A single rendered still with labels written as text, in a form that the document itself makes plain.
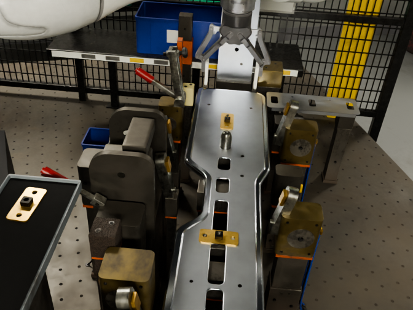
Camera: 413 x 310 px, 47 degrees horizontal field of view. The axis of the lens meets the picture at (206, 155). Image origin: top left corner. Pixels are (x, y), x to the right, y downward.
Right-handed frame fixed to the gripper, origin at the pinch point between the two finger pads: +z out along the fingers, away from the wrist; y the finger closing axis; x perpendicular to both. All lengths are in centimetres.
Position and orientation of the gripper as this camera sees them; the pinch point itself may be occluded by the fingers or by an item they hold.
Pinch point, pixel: (230, 81)
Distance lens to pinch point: 132.2
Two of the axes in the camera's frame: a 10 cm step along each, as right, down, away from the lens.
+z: -0.6, 8.0, 5.9
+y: 10.0, 0.9, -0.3
